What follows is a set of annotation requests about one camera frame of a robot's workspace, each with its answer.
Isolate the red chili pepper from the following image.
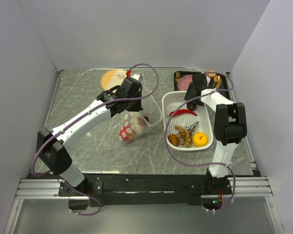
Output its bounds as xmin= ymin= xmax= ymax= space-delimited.
xmin=168 ymin=109 xmax=197 ymax=117

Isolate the clear dotted zip bag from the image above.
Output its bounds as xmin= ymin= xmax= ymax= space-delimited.
xmin=118 ymin=96 xmax=163 ymax=143

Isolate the red apple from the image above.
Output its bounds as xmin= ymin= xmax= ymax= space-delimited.
xmin=118 ymin=121 xmax=136 ymax=141

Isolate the white radish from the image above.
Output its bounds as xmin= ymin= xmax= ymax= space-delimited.
xmin=129 ymin=112 xmax=147 ymax=135

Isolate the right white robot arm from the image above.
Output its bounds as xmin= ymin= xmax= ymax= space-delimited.
xmin=185 ymin=74 xmax=247 ymax=194

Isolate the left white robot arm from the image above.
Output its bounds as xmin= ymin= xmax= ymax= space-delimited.
xmin=37 ymin=74 xmax=142 ymax=196

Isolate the orange cup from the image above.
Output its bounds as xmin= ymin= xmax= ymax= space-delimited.
xmin=205 ymin=70 xmax=217 ymax=78

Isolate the pink dotted plate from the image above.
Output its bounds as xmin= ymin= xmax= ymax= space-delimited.
xmin=177 ymin=75 xmax=192 ymax=91

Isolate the gold spoon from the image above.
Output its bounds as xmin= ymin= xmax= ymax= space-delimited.
xmin=213 ymin=75 xmax=222 ymax=89

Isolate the orange cream round plate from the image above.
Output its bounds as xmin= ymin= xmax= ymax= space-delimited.
xmin=100 ymin=69 xmax=126 ymax=90

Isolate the gold fork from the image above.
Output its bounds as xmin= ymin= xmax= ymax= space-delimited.
xmin=175 ymin=72 xmax=180 ymax=83

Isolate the white perforated basket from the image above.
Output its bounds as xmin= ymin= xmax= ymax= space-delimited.
xmin=162 ymin=91 xmax=213 ymax=152

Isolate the black serving tray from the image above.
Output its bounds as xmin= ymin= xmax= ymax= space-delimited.
xmin=173 ymin=71 xmax=230 ymax=100

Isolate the brown longan bunch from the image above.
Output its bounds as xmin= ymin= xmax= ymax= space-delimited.
xmin=174 ymin=121 xmax=199 ymax=148

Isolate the yellow apple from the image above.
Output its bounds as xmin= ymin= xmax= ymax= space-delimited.
xmin=192 ymin=132 xmax=208 ymax=147

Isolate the brown kiwi fruit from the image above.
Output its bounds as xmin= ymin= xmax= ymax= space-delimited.
xmin=167 ymin=134 xmax=179 ymax=147

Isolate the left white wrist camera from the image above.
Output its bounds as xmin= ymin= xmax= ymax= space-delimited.
xmin=126 ymin=70 xmax=143 ymax=83

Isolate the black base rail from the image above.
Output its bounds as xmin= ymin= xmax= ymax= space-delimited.
xmin=26 ymin=172 xmax=261 ymax=208

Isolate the aluminium frame rail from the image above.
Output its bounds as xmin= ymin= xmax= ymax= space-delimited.
xmin=14 ymin=177 xmax=273 ymax=199

